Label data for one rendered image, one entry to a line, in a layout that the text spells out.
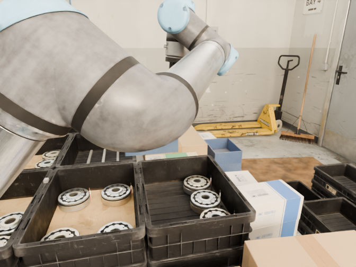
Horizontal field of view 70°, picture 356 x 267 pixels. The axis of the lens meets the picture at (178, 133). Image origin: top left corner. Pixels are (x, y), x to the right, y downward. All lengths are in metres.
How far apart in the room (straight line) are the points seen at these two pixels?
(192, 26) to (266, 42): 3.97
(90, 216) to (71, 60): 0.68
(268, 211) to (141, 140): 0.67
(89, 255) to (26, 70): 0.51
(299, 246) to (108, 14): 3.76
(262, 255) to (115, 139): 0.48
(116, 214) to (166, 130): 0.62
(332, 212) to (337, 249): 1.13
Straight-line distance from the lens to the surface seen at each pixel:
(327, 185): 2.12
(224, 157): 1.32
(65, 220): 0.92
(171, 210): 0.89
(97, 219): 0.89
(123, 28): 4.03
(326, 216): 1.84
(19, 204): 1.07
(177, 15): 0.63
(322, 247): 0.74
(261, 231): 0.93
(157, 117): 0.29
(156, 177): 1.02
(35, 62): 0.30
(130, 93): 0.28
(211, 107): 4.35
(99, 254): 0.71
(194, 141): 1.26
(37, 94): 0.30
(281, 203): 0.91
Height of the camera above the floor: 1.35
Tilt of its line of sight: 19 degrees down
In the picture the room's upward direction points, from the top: straight up
